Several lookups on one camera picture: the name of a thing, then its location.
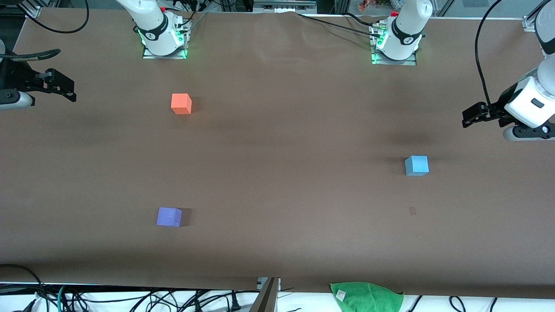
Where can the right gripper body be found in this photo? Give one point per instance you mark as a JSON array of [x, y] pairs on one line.
[[17, 77]]

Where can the blue block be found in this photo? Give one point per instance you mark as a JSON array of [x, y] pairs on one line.
[[416, 166]]

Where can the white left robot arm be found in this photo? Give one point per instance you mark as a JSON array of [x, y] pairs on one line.
[[407, 26]]

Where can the orange block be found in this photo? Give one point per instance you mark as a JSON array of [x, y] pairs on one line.
[[181, 104]]

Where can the purple block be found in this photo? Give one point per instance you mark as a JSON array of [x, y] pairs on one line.
[[168, 217]]

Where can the orange background object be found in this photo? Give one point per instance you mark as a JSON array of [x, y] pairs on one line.
[[373, 5]]

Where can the green cloth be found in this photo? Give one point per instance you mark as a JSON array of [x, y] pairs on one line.
[[366, 298]]

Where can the brown table cover sheet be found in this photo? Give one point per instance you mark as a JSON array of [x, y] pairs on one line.
[[277, 195]]

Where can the grey background device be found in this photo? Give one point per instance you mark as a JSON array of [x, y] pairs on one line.
[[284, 5]]

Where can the black power plug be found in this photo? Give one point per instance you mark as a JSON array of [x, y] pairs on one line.
[[234, 301]]

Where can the aluminium frame strut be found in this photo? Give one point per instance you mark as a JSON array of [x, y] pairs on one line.
[[530, 23], [34, 11]]

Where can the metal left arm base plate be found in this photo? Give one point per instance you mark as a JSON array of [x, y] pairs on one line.
[[412, 63]]

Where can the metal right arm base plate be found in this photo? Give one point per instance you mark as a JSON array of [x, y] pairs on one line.
[[149, 54]]

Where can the aluminium post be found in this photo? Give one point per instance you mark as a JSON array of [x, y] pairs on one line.
[[266, 299]]

